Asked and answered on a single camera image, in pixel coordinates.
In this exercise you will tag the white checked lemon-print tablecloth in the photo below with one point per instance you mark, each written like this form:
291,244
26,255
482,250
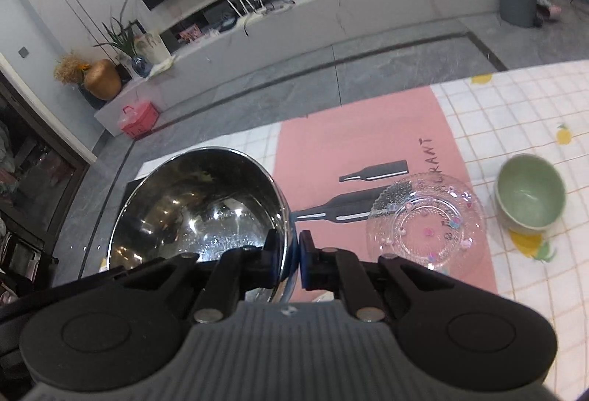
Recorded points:
510,116

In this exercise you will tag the gold vase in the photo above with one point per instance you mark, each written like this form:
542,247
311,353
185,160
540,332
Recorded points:
102,80

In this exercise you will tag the white router with antennas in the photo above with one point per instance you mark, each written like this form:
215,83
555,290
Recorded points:
251,10

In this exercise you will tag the green plant in blue vase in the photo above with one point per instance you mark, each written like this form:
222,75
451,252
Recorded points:
126,37

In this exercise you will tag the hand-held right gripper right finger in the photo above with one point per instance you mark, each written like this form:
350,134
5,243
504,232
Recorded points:
305,254

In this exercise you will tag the dark wooden shelf unit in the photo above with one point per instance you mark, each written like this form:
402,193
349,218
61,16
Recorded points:
32,162

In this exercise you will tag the green ceramic bowl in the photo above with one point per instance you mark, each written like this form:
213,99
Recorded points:
529,189

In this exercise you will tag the white marble television cabinet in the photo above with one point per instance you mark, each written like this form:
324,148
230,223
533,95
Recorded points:
349,10

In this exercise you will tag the stainless steel bowl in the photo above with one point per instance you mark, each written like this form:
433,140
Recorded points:
193,198

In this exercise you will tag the pink placemat with bottle print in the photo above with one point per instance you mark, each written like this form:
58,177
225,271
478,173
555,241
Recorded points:
368,129

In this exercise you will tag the clear patterned glass plate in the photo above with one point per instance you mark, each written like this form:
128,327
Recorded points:
428,221

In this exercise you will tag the pink slippers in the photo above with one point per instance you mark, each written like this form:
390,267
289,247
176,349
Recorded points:
550,11

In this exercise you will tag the yellow dried flower bunch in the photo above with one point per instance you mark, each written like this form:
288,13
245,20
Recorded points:
69,67

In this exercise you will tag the red plastic basket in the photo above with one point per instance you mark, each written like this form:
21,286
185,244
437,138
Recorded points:
138,121

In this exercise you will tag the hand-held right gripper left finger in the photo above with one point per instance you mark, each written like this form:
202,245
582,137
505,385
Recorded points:
270,254

